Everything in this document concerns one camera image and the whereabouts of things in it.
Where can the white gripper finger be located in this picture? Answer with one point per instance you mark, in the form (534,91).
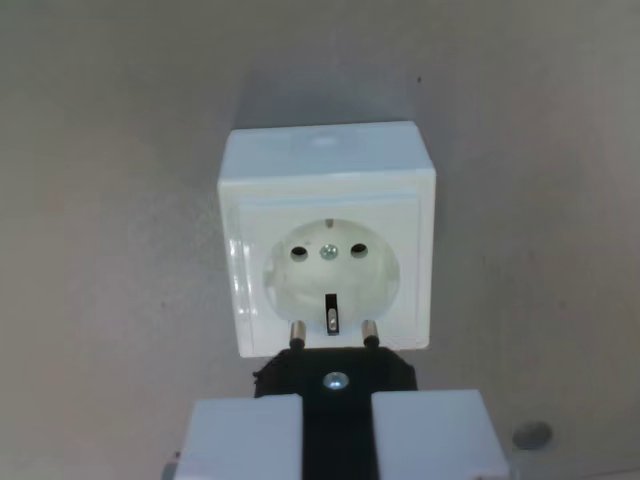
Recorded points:
(245,440)
(430,440)

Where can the white wall socket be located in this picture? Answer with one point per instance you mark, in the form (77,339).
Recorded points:
(410,280)

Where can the black two-pin power plug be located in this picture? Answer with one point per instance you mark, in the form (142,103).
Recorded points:
(340,362)

